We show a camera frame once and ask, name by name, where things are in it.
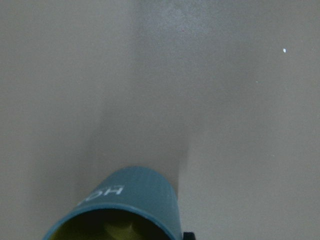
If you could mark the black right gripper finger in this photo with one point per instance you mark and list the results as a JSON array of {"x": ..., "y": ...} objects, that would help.
[{"x": 188, "y": 236}]

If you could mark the blue-green mug yellow inside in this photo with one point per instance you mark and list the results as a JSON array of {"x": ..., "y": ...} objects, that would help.
[{"x": 135, "y": 189}]

